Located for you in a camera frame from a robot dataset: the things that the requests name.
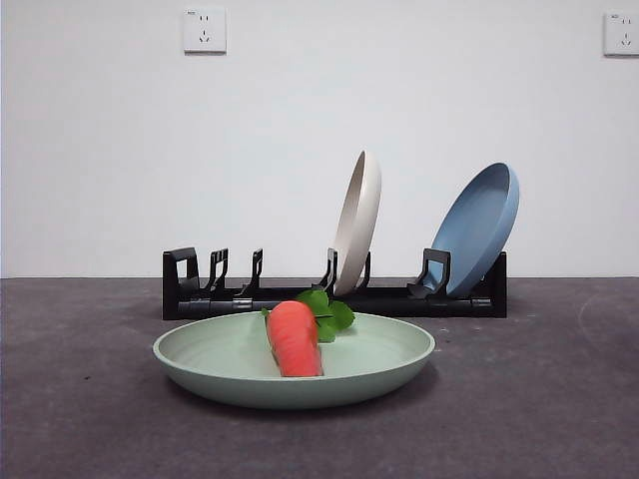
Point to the green plate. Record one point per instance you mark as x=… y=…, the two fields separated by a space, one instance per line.
x=209 y=369

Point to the orange carrot with green leaves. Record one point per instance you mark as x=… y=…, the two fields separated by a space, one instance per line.
x=295 y=344

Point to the black plate rack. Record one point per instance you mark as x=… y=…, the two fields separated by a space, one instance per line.
x=399 y=304

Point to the blue plate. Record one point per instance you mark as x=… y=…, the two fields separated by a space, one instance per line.
x=472 y=224

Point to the beige plate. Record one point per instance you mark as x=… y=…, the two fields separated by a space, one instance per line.
x=357 y=224

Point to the white wall socket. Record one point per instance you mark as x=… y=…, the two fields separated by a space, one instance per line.
x=204 y=31
x=621 y=34

